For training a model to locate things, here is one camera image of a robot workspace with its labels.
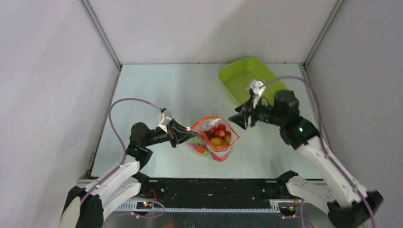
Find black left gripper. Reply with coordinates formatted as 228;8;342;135
144;118;197;148

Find red cherry bunch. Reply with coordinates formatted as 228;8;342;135
205;123;231;146

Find clear zip bag orange zipper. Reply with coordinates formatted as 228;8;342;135
187;116;240;162

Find brown kiwi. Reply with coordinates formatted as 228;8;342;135
210;137;227;149

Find red apple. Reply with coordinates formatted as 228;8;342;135
211;153;230;162

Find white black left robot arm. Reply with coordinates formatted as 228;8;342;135
59;119;198;228

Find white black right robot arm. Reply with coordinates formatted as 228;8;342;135
229;90;383;228

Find green plastic bin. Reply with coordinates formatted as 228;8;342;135
218;57;277;106

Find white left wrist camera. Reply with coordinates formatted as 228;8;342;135
158;108;172;133

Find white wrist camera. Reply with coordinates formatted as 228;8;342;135
246;79;266;108
158;108;172;133

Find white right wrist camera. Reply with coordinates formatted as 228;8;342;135
246;79;266;108

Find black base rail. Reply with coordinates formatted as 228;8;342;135
137;178;301;208

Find grey cable duct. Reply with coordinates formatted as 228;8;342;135
115;200;280;213

